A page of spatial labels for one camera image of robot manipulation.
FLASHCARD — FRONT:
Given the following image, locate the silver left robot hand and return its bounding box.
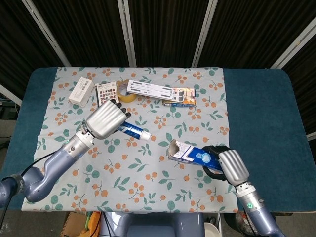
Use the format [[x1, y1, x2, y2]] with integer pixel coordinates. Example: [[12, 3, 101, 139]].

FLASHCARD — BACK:
[[82, 98, 131, 139]]

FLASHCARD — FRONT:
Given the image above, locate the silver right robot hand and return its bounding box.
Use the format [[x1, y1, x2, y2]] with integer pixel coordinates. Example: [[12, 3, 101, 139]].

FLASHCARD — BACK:
[[201, 145, 250, 186]]

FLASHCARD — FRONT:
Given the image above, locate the blue white toothpaste tube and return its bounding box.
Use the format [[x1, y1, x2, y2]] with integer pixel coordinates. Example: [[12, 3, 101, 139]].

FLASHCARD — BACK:
[[117, 120, 152, 141]]

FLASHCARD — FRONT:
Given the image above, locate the blue white carton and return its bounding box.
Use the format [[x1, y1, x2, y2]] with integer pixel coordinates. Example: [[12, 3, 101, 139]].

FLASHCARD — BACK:
[[167, 139, 223, 173]]

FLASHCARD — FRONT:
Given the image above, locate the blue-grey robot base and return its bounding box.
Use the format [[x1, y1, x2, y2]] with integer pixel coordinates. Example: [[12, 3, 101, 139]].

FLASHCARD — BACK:
[[100, 211, 205, 237]]

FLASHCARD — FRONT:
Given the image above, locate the white cardboard box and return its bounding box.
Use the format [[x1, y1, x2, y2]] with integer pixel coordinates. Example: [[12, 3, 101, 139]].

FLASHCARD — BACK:
[[68, 76, 94, 108]]

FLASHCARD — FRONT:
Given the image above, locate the orange blue packaged item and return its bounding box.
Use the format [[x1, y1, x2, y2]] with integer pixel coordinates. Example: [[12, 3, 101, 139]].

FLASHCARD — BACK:
[[162, 87, 197, 108]]

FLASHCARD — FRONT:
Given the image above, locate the stamp-print card pack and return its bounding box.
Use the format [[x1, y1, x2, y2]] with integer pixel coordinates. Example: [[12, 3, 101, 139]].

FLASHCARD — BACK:
[[95, 82, 121, 109]]

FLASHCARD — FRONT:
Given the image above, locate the yellow packing tape roll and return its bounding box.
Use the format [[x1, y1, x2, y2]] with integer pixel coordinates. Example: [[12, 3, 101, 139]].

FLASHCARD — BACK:
[[116, 80, 138, 103]]

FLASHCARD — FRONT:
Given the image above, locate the white folding laptop stand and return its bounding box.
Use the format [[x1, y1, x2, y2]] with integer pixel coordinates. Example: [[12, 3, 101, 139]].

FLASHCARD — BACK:
[[126, 79, 186, 102]]

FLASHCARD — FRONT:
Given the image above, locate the black bin with plastic bag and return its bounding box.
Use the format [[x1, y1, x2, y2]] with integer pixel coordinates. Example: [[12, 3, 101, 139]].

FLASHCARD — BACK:
[[222, 212, 255, 237]]

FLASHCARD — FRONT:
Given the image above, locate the teal table cover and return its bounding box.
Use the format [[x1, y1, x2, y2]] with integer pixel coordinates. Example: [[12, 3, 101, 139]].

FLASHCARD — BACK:
[[0, 67, 313, 214]]

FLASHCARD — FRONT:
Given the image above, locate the white bucket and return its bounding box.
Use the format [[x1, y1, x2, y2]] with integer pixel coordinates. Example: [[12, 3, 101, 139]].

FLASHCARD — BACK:
[[204, 222, 222, 237]]

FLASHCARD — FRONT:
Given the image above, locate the floral orange-berry tablecloth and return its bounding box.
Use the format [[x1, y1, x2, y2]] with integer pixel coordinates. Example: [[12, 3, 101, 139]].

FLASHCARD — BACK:
[[21, 66, 239, 213]]

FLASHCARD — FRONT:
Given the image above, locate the dark ribbed screen panel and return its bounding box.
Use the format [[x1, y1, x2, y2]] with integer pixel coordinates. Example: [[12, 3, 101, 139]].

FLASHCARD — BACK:
[[197, 0, 316, 70], [128, 0, 210, 68], [0, 0, 64, 99], [32, 0, 131, 69]]

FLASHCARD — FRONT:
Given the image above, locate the orange yellow bag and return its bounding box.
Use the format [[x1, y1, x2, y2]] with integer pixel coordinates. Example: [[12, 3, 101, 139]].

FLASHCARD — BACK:
[[85, 211, 102, 237]]

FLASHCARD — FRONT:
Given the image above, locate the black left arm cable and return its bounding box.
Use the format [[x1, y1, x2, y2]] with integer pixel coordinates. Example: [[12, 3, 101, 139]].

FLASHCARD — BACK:
[[0, 152, 59, 223]]

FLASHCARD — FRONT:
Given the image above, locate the white screen frame post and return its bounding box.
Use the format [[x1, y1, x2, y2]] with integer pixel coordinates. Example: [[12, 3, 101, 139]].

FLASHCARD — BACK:
[[191, 0, 218, 68], [21, 0, 72, 67], [117, 0, 138, 67], [269, 14, 316, 70], [0, 83, 23, 107]]

